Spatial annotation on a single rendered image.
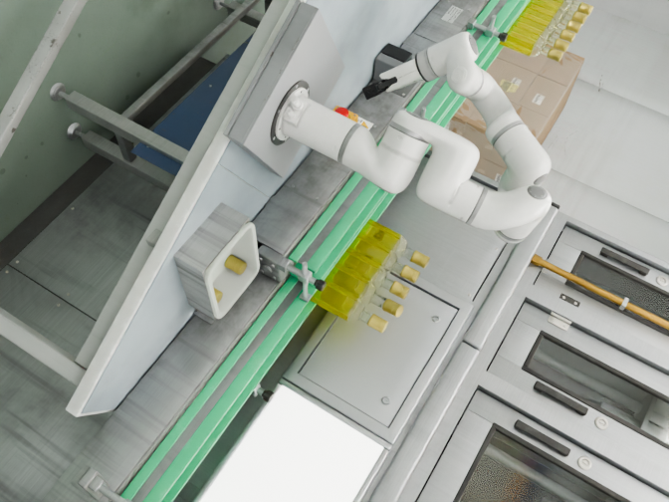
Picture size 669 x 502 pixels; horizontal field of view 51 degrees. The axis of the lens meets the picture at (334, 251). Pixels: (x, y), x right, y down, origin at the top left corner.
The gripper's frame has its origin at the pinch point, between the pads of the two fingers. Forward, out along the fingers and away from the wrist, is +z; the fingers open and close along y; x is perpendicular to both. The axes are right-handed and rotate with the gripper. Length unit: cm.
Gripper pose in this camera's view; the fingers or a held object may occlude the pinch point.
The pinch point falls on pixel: (371, 91)
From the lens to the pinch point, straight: 183.5
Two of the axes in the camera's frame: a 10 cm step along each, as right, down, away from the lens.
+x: 4.0, 9.0, 1.6
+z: -8.0, 2.6, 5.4
